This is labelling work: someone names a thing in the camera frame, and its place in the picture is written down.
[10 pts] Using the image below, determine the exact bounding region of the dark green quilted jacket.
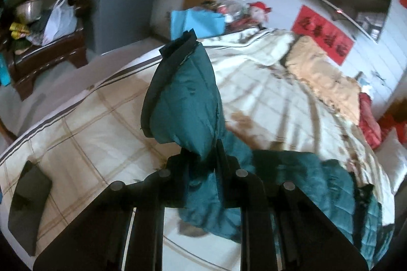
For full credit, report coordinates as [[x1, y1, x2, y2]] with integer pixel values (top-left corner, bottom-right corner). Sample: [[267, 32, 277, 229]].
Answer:
[[141, 29, 395, 266]]

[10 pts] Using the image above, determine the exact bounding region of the floral checked bed quilt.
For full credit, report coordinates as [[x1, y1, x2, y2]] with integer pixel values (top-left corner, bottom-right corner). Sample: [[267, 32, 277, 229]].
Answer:
[[1, 37, 395, 265]]

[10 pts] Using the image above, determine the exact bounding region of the black smartphone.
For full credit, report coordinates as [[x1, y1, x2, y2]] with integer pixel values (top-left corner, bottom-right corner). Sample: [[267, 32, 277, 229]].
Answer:
[[8, 161, 52, 256]]

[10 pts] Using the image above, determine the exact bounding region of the red ruffled heart pillow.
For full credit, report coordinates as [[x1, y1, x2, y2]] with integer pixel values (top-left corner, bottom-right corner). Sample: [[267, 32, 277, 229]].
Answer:
[[359, 93, 382, 150]]

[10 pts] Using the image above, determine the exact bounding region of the peach ruffled pillow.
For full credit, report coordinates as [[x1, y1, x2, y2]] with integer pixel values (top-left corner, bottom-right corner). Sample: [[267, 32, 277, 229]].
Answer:
[[286, 36, 361, 125]]

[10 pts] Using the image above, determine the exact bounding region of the white satin pillow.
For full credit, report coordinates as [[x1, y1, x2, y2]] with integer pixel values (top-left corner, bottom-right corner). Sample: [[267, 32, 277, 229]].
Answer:
[[375, 128, 406, 195]]

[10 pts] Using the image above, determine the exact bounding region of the blue paper bag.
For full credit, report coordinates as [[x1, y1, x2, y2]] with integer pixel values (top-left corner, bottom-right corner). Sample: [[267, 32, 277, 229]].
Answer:
[[170, 8, 226, 40]]

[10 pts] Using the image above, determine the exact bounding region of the red banner with black characters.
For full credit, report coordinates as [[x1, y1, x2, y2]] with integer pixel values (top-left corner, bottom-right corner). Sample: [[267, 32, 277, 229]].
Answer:
[[291, 5, 354, 66]]

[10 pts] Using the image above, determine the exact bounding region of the plush doll with red hat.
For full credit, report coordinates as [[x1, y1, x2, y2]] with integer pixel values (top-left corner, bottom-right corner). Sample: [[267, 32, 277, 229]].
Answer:
[[246, 2, 272, 27]]

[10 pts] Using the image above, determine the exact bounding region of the dark wooden side table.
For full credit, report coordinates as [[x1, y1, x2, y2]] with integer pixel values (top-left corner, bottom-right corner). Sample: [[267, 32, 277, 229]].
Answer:
[[4, 20, 88, 101]]

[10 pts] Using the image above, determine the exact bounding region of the white plastic bag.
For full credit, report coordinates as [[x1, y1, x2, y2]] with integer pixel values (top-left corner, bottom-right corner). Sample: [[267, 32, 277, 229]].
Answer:
[[41, 0, 77, 46]]

